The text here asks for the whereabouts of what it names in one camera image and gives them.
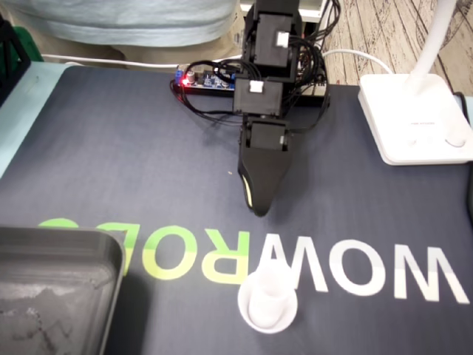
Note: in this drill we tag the white desk lamp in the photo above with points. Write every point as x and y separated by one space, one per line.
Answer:
406 118

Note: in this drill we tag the green box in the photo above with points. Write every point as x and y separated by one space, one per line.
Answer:
31 44

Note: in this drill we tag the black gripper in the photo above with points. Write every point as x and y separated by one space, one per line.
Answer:
268 137

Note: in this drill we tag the robot motor controller board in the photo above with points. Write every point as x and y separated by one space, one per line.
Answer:
316 87

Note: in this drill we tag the black plastic tray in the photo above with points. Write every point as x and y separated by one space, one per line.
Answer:
55 296

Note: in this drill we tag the blue voltage converter board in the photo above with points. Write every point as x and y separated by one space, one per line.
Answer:
210 79

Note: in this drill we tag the dark grey WOWROBO mat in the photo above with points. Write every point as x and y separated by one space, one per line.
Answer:
111 148

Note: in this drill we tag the white flanged plastic cylinder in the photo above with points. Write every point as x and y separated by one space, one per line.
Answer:
268 303

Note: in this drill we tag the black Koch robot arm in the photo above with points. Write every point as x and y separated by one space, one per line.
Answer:
273 37

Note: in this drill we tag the person in light blue shirt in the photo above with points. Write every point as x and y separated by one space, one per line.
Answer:
129 18

